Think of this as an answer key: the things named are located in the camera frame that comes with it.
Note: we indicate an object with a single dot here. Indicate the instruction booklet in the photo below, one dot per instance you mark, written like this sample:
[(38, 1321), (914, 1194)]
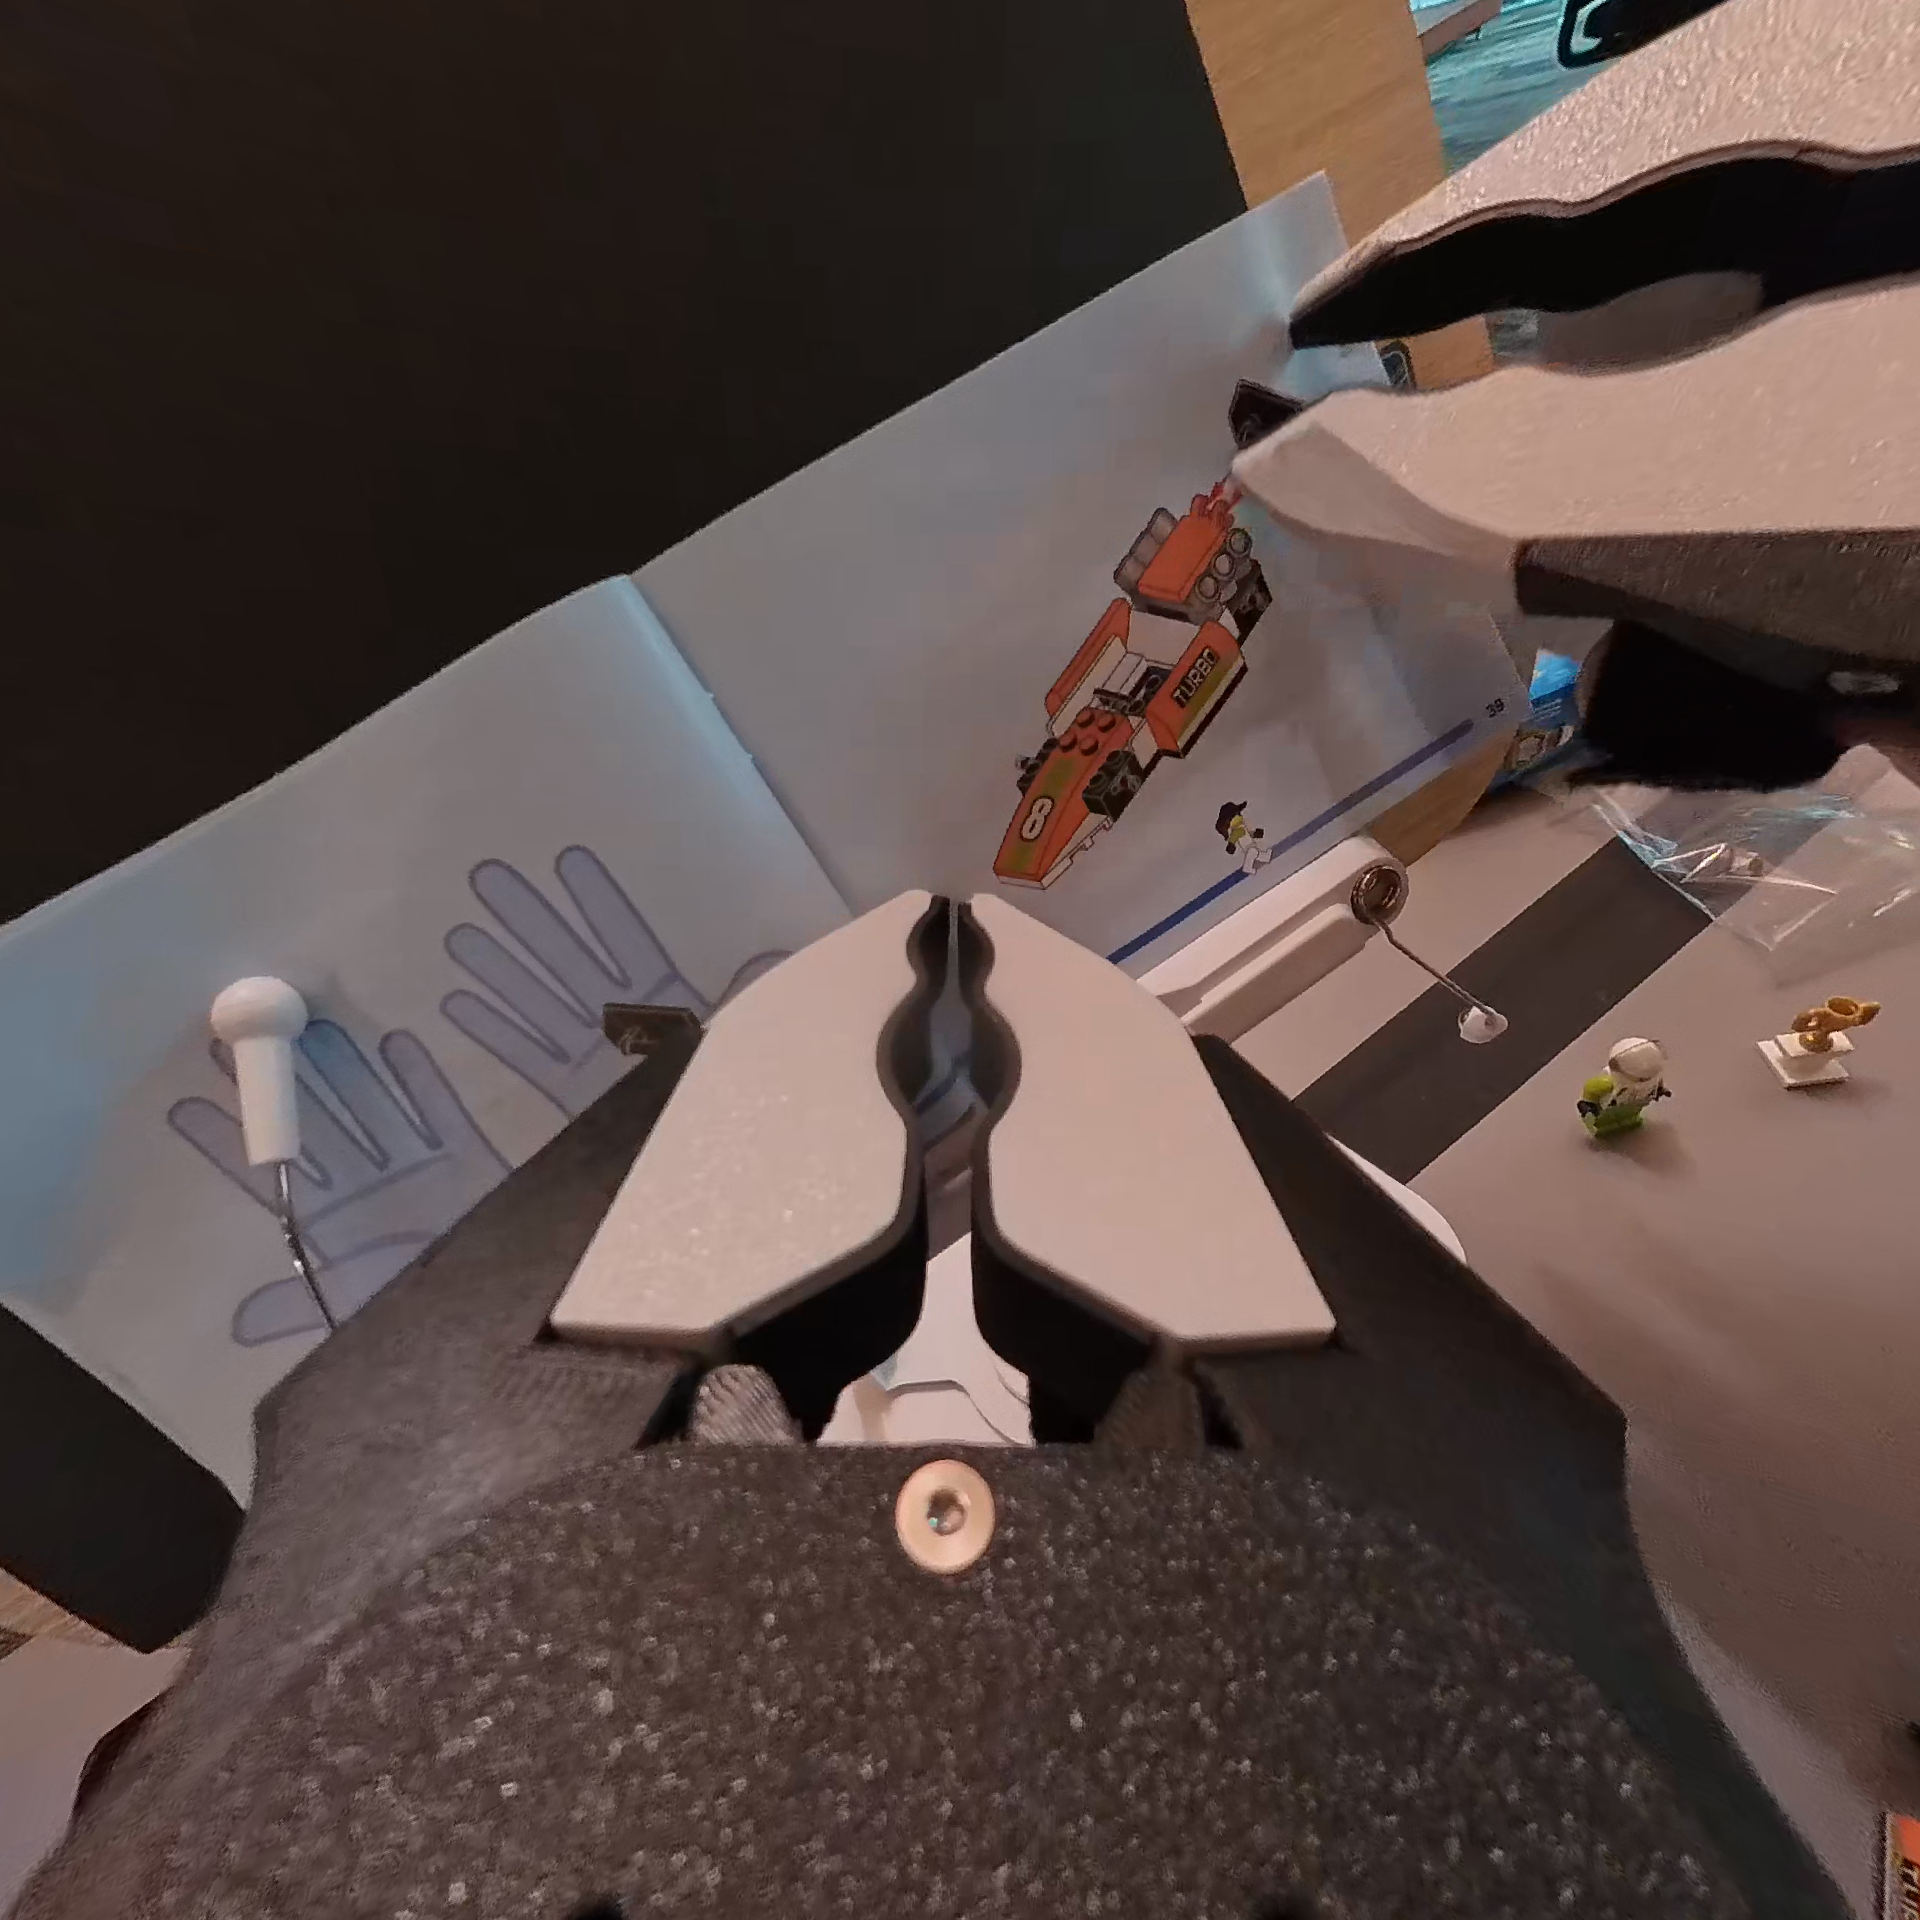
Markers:
[(750, 692)]

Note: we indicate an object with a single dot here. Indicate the clear plastic bag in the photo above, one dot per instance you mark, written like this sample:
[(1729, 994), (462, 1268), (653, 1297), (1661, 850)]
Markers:
[(1787, 855)]

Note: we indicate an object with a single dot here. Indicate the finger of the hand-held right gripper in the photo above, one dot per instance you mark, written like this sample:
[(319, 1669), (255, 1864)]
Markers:
[(1621, 450), (1681, 121)]

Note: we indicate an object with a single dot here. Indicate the white book stand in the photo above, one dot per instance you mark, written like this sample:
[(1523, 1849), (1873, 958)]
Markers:
[(1322, 946)]

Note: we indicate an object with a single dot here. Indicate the blue cardboard box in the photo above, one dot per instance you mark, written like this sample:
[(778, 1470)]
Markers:
[(1547, 720)]

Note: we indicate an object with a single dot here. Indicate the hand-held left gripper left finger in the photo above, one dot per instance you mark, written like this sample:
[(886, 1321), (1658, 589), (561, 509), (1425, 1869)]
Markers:
[(750, 1172)]

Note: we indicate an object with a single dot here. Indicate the green minifigure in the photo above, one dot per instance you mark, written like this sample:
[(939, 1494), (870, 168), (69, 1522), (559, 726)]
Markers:
[(1625, 1086)]

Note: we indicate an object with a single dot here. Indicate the orange white lego car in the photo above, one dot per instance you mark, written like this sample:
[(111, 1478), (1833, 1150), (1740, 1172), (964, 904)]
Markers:
[(1901, 1862)]

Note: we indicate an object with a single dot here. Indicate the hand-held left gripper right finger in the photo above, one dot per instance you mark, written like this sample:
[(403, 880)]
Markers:
[(1155, 1172)]

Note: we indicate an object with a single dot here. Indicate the small gold trophy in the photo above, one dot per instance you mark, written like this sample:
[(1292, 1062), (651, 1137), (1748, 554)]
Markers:
[(1815, 1042)]

